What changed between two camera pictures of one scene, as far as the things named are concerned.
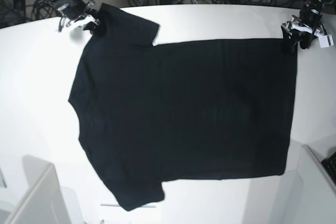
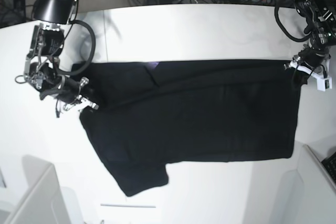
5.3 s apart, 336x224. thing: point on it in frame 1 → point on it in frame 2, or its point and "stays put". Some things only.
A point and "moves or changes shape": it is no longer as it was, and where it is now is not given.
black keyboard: [329, 164] stays put
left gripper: [71, 7] → [50, 83]
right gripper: [310, 20] → [313, 55]
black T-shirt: [149, 114] moves or changes shape
